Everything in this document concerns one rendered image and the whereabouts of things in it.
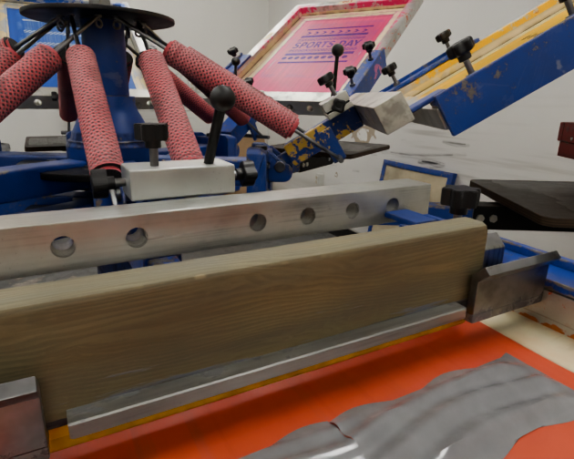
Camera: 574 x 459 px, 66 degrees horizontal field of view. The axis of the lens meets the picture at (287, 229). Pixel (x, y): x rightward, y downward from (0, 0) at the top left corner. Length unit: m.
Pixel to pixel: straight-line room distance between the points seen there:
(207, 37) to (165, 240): 4.20
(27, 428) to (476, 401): 0.27
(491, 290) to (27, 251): 0.41
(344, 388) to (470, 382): 0.09
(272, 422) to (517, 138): 2.39
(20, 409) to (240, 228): 0.32
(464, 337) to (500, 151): 2.26
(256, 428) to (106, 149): 0.50
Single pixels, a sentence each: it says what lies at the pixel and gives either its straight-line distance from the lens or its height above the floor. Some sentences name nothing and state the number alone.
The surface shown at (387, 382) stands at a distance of 0.36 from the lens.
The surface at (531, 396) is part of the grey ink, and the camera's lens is 0.38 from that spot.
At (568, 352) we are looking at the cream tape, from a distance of 0.46.
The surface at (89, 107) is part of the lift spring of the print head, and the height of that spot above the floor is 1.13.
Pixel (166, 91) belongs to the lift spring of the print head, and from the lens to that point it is 0.83.
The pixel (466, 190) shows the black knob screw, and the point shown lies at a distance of 0.54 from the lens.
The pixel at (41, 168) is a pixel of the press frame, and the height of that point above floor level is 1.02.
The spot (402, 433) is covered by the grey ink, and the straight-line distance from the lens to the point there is 0.31.
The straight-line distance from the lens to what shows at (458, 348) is 0.42.
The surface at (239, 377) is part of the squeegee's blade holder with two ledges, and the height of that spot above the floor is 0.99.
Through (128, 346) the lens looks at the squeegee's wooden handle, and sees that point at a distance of 0.27.
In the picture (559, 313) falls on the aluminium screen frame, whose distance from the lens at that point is 0.48.
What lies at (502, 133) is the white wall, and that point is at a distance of 2.65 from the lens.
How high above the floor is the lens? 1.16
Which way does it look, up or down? 17 degrees down
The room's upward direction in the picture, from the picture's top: 1 degrees clockwise
